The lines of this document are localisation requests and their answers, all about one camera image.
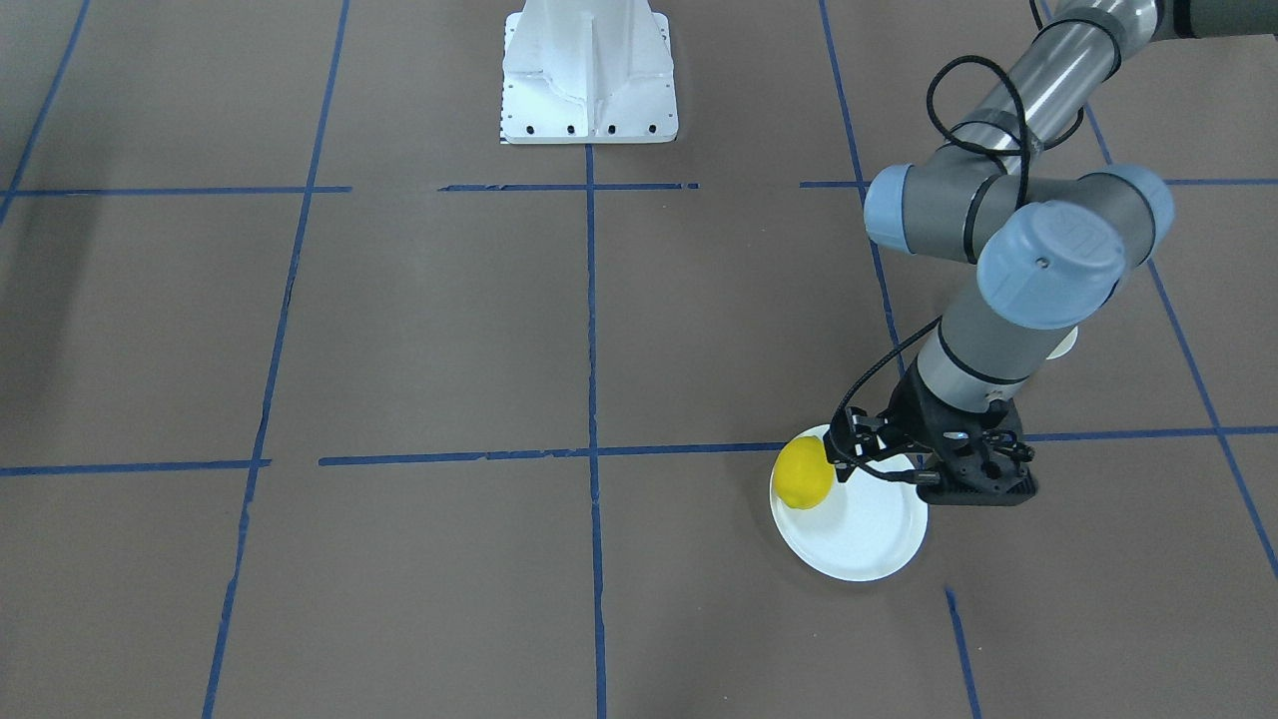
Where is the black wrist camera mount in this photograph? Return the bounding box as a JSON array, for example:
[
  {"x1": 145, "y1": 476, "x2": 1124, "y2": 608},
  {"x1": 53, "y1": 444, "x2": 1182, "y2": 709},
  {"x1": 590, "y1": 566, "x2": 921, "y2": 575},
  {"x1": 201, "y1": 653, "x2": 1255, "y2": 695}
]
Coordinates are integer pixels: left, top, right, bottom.
[{"x1": 915, "y1": 429, "x2": 1039, "y2": 508}]

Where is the yellow lemon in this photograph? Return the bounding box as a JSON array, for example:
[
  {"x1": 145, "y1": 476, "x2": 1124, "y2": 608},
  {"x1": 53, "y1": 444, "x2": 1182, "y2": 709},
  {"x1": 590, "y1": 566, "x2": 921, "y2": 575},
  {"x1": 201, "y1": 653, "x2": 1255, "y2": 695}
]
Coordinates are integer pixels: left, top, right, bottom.
[{"x1": 772, "y1": 435, "x2": 835, "y2": 510}]

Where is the white round plate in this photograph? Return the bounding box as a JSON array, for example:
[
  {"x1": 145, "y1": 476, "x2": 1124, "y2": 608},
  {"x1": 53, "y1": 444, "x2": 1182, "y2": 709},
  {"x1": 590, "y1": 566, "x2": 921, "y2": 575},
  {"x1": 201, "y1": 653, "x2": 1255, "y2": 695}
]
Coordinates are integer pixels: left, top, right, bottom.
[{"x1": 771, "y1": 427, "x2": 930, "y2": 582}]

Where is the brown paper table mat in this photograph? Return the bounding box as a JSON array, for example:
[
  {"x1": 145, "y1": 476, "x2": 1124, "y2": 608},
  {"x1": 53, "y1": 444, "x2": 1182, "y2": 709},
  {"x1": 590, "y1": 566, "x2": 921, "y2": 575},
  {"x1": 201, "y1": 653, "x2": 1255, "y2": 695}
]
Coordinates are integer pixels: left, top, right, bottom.
[{"x1": 3, "y1": 1, "x2": 1275, "y2": 718}]

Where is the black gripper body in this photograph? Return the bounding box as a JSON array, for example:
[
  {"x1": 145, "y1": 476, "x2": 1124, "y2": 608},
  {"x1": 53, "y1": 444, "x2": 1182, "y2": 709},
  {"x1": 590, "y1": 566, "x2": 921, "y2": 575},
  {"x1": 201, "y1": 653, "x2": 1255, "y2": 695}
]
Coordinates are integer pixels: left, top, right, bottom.
[{"x1": 878, "y1": 374, "x2": 1025, "y2": 470}]

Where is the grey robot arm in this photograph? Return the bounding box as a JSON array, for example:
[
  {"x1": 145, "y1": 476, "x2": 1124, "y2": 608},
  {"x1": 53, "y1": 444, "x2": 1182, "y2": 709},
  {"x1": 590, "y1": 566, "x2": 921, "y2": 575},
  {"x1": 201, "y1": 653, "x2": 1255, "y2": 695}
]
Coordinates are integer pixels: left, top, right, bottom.
[{"x1": 820, "y1": 1, "x2": 1275, "y2": 501}]

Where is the white plastic bowl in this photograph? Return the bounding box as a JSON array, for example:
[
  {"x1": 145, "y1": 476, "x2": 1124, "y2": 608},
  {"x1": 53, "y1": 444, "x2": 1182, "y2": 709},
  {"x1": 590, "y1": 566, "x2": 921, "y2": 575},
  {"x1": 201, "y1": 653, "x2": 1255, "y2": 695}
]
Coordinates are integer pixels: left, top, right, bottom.
[{"x1": 1048, "y1": 324, "x2": 1080, "y2": 360}]

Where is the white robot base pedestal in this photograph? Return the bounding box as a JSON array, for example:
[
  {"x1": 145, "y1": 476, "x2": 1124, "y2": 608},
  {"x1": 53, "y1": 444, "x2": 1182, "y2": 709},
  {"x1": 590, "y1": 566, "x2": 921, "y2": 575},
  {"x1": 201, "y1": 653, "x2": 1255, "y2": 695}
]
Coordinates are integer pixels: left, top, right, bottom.
[{"x1": 498, "y1": 1, "x2": 680, "y2": 146}]

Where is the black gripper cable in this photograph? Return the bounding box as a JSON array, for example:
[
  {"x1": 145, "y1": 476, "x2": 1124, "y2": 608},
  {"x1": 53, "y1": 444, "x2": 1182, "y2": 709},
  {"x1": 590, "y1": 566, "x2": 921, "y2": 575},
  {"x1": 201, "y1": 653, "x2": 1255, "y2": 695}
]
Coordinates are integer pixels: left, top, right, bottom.
[{"x1": 832, "y1": 55, "x2": 1084, "y2": 485}]

